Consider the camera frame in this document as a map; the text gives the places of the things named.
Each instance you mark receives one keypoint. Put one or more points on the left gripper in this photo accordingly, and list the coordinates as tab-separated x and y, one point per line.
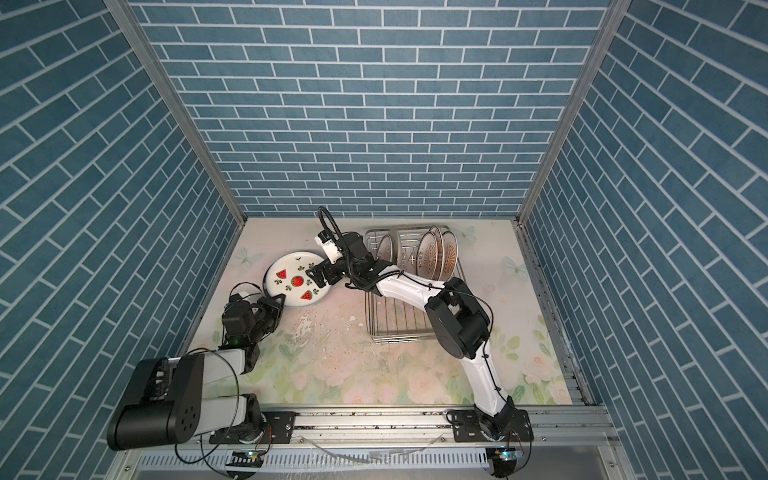
266	304

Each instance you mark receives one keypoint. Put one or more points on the metal wire dish rack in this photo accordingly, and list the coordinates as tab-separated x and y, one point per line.
396	308

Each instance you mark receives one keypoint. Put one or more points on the white watermelon plate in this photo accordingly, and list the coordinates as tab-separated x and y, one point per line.
287	277

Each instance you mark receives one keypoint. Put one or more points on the rear brown patterned plate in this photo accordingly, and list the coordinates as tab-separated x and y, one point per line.
450	255

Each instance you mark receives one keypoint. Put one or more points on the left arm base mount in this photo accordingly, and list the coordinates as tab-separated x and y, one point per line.
268	428

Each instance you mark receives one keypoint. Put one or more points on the brown patterned plate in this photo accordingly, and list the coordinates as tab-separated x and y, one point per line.
450	255
429	258

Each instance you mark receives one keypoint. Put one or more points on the orange sunburst plate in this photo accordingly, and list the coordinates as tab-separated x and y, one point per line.
386	249

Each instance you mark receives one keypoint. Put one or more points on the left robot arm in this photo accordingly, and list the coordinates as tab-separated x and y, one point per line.
164	404

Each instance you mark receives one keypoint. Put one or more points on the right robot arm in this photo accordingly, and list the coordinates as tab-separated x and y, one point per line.
461	324

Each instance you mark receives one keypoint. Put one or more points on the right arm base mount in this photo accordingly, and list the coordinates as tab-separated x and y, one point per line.
473	425

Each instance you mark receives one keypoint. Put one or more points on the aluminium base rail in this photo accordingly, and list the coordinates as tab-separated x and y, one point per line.
571	442

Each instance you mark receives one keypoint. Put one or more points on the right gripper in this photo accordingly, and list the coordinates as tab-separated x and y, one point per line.
328	267

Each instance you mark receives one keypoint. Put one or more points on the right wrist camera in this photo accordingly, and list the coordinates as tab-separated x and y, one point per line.
327	242

